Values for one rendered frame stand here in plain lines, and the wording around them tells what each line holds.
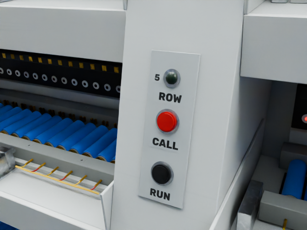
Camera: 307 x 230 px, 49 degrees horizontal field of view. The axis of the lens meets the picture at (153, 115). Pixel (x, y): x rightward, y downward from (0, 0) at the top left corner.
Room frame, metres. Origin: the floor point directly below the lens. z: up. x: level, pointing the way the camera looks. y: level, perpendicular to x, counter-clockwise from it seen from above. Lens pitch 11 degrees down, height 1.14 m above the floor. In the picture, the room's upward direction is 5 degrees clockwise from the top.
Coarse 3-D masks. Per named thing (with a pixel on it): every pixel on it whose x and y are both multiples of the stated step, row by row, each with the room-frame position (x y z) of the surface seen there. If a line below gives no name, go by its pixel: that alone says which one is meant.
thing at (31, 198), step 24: (48, 96) 0.55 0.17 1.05; (72, 96) 0.52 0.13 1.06; (96, 96) 0.50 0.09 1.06; (24, 168) 0.39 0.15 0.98; (0, 192) 0.35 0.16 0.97; (24, 192) 0.35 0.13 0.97; (48, 192) 0.35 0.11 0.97; (72, 192) 0.34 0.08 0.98; (0, 216) 0.36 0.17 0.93; (24, 216) 0.33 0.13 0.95; (48, 216) 0.31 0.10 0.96; (72, 216) 0.31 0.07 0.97; (96, 216) 0.31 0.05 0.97
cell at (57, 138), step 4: (76, 120) 0.47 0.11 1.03; (80, 120) 0.47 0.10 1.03; (72, 124) 0.46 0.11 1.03; (76, 124) 0.46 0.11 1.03; (80, 124) 0.46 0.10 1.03; (84, 124) 0.46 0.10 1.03; (68, 128) 0.44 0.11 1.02; (72, 128) 0.45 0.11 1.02; (76, 128) 0.45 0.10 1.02; (60, 132) 0.43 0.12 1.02; (64, 132) 0.43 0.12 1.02; (68, 132) 0.44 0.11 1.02; (72, 132) 0.44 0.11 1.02; (56, 136) 0.42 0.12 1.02; (60, 136) 0.43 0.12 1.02; (64, 136) 0.43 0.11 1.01; (68, 136) 0.43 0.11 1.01; (48, 140) 0.42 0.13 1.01; (52, 140) 0.42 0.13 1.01; (56, 140) 0.42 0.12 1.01; (60, 140) 0.42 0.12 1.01; (52, 144) 0.41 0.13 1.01; (56, 144) 0.41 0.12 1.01
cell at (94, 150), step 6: (108, 132) 0.43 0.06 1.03; (114, 132) 0.43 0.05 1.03; (102, 138) 0.41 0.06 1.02; (108, 138) 0.42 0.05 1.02; (114, 138) 0.42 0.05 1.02; (96, 144) 0.40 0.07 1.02; (102, 144) 0.40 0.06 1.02; (108, 144) 0.41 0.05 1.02; (90, 150) 0.39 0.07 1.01; (96, 150) 0.39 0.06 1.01; (102, 150) 0.40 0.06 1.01; (90, 156) 0.39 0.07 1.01
